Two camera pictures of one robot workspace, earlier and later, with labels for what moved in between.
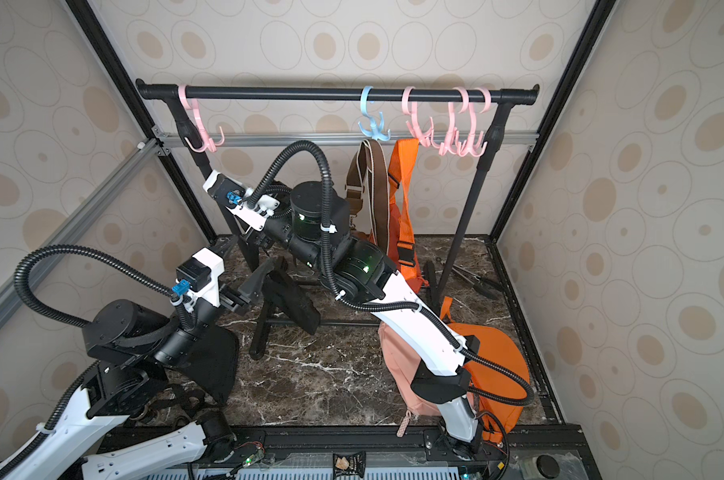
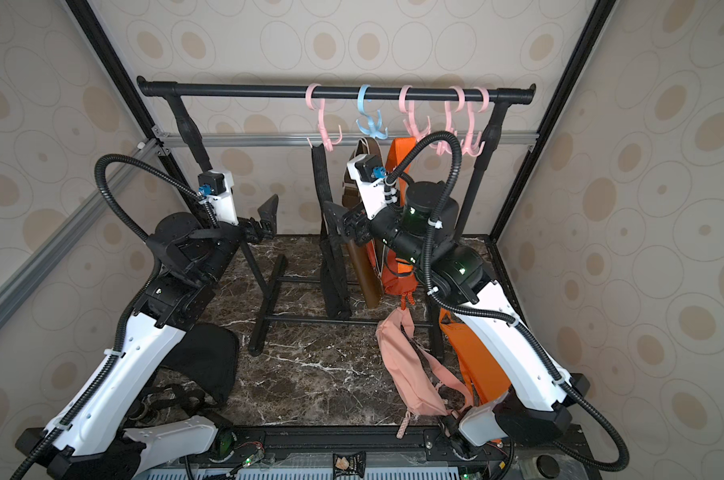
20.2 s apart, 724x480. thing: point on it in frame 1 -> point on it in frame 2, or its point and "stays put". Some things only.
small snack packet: x=353 y=464 stays put
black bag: x=212 y=365 -> x=334 y=288
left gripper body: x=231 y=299 -> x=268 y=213
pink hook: x=192 y=104 -> x=321 y=123
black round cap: x=548 y=466 stays put
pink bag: x=401 y=359 stays put
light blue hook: x=376 y=131 stays put
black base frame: x=524 y=452 stays put
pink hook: x=473 y=146 stays put
